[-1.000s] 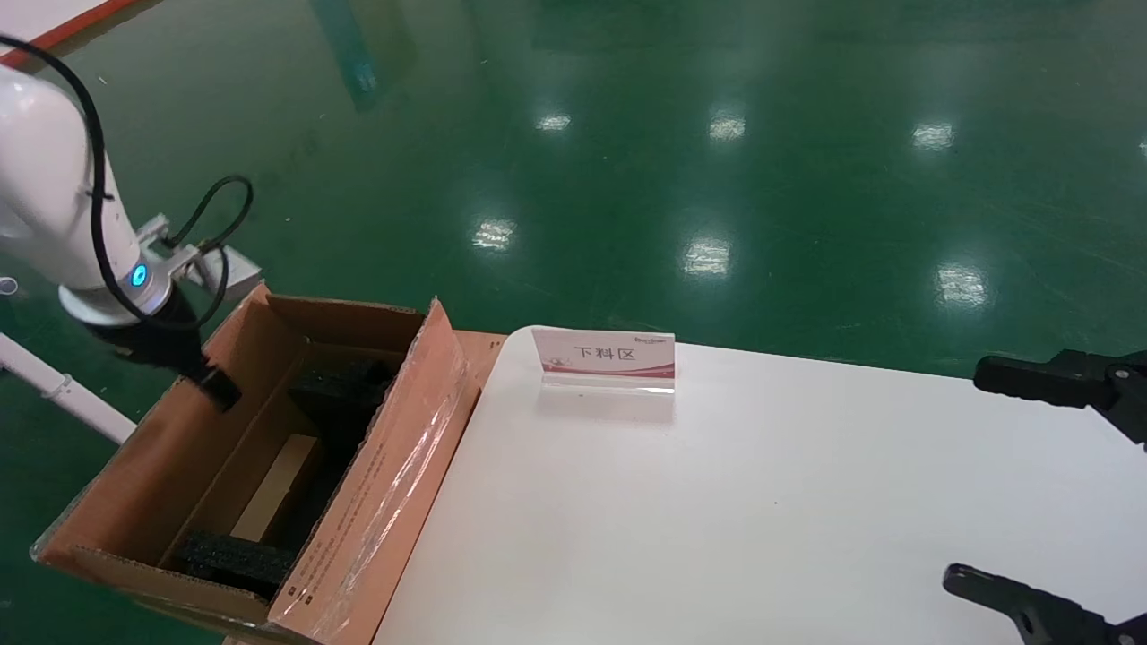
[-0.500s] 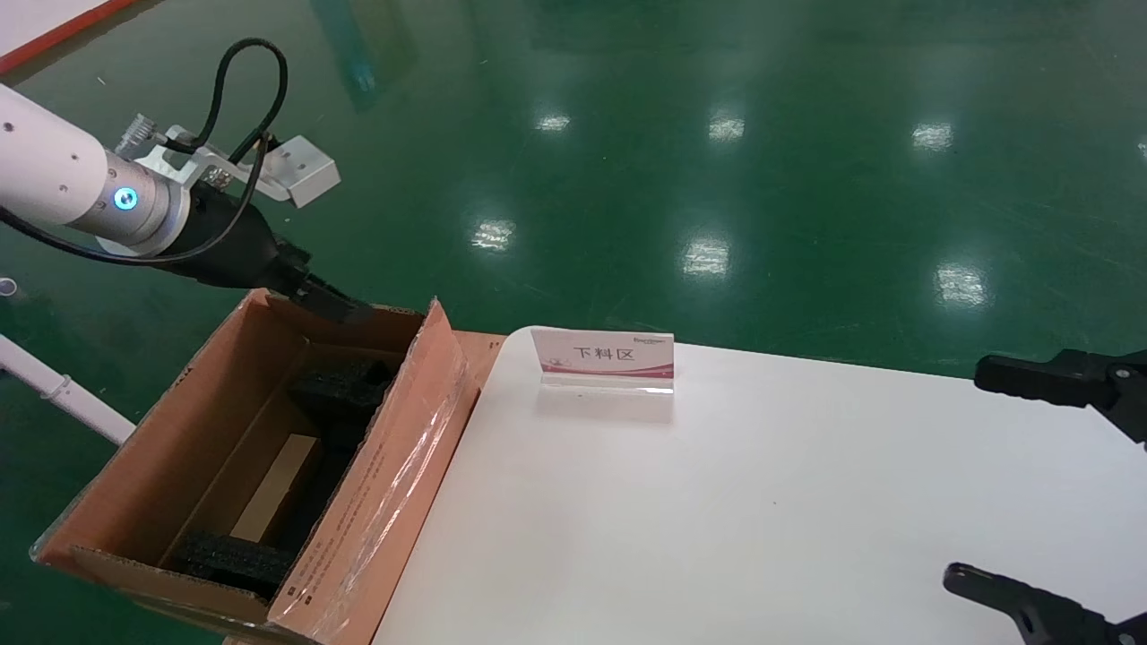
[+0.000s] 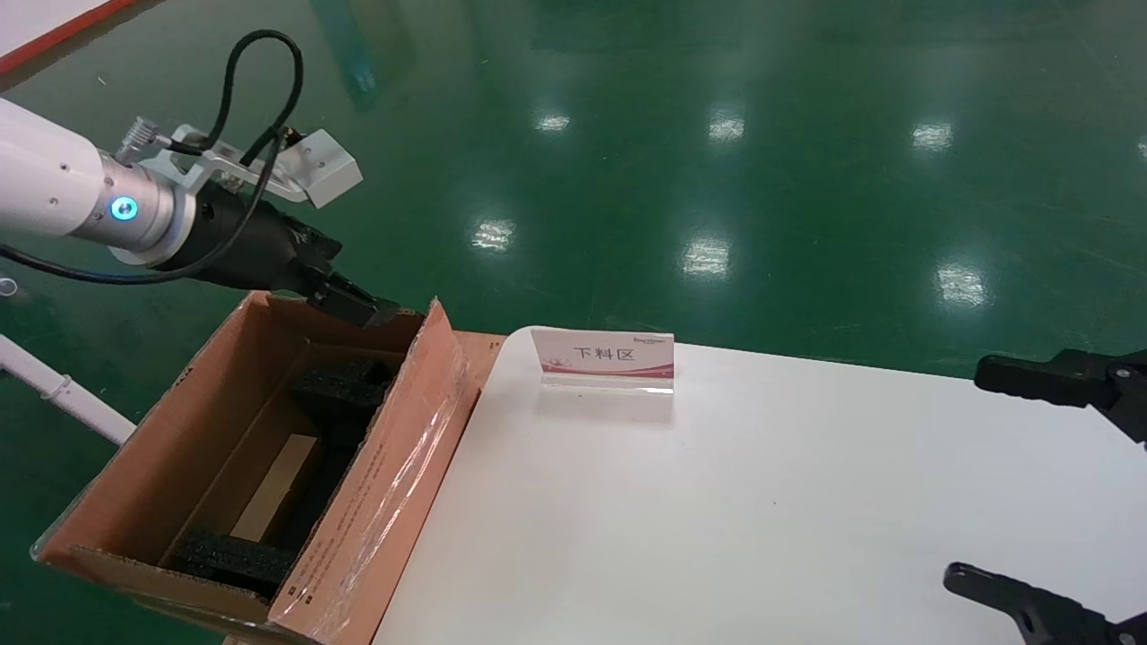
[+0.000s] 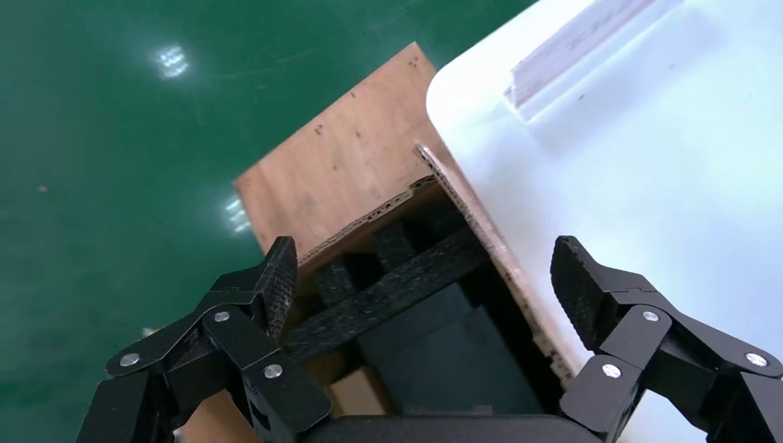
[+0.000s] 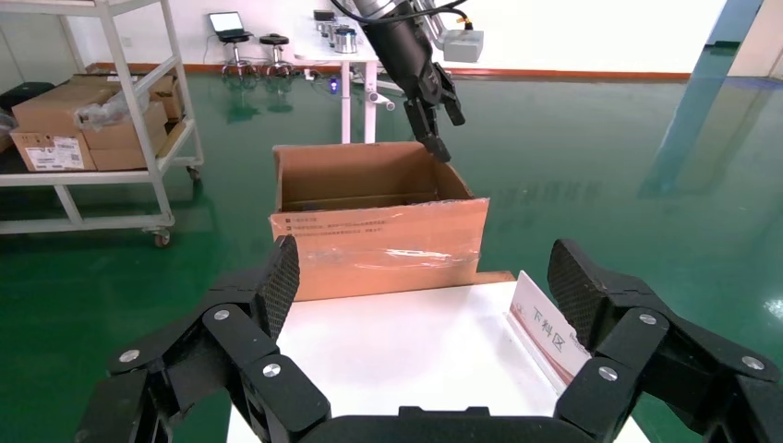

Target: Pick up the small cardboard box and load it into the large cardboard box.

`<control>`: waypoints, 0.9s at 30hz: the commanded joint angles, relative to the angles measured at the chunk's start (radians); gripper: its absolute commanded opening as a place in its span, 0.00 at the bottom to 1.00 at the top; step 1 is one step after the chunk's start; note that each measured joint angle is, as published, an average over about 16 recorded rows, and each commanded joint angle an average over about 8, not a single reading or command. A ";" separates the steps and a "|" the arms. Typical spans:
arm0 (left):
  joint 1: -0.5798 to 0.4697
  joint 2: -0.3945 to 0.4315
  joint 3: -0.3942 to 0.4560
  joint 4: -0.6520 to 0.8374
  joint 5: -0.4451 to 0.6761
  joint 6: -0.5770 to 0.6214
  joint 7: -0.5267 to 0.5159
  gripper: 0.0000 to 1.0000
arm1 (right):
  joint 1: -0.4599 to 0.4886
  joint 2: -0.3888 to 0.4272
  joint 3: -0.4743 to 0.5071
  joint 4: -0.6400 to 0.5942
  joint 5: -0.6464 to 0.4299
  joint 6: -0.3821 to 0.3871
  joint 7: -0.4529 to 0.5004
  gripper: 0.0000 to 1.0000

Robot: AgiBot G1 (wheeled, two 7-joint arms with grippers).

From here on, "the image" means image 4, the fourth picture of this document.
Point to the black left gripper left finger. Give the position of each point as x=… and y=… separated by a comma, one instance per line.
x=238, y=342

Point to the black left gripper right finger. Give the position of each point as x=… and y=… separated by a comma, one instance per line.
x=642, y=342

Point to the large open cardboard box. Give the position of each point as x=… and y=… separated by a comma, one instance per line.
x=519, y=278

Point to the white red acrylic sign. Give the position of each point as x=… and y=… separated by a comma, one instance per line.
x=569, y=49

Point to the black foam insert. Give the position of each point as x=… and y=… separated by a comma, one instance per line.
x=391, y=293

